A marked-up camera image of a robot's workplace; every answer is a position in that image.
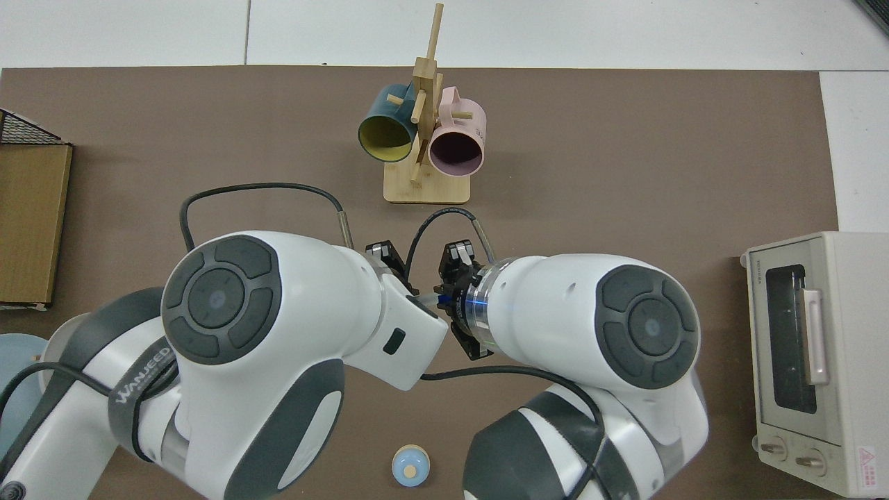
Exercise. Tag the black equipment edge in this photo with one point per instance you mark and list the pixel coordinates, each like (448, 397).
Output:
(876, 12)

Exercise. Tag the dark teal cup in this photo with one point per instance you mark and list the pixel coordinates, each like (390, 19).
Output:
(378, 111)

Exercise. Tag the pink cup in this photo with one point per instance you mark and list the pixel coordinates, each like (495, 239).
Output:
(465, 125)

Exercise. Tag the wooden cup stand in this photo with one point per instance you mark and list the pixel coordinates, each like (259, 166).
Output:
(434, 191)

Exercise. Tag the blue and white marker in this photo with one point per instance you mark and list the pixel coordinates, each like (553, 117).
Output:
(427, 298)

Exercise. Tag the light blue plate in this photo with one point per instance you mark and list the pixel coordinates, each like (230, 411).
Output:
(17, 361)

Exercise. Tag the brown table cloth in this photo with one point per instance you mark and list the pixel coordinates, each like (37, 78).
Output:
(625, 173)

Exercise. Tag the pale toaster oven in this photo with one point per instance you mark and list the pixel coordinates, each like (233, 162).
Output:
(854, 333)

